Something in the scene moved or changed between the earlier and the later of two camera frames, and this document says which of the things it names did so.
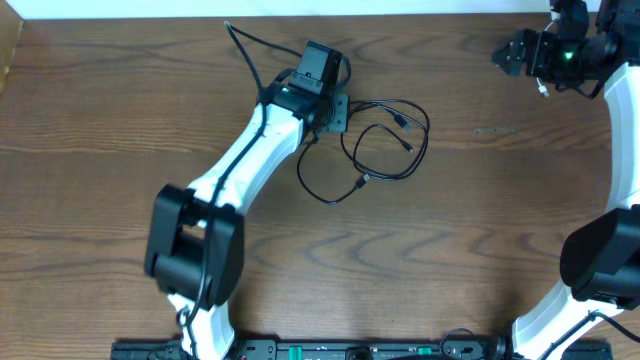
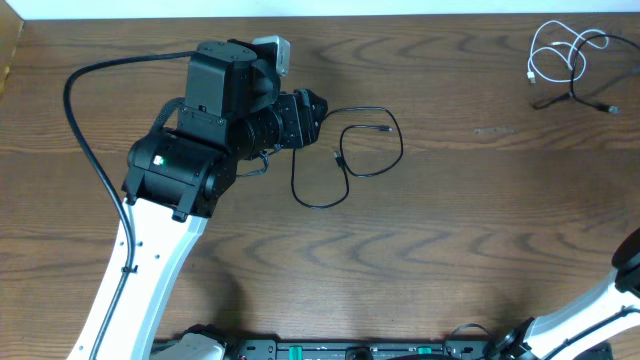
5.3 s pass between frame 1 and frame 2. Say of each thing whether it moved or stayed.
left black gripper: moved
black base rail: stayed
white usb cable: moved
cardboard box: stayed
